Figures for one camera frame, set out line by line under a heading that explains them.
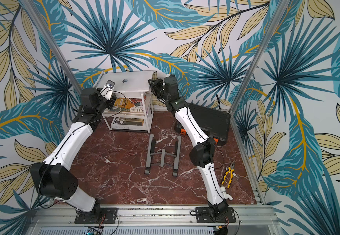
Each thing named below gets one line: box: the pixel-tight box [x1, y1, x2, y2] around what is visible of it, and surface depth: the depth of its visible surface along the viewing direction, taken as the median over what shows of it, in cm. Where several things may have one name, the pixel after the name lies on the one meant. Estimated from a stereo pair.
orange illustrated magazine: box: [110, 97, 144, 113], surface depth 96 cm
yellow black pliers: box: [221, 162, 235, 189], surface depth 90 cm
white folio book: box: [110, 117, 148, 130], surface depth 108 cm
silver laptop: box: [95, 70, 154, 92], surface depth 85 cm
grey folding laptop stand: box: [144, 133, 182, 177], surface depth 90 cm
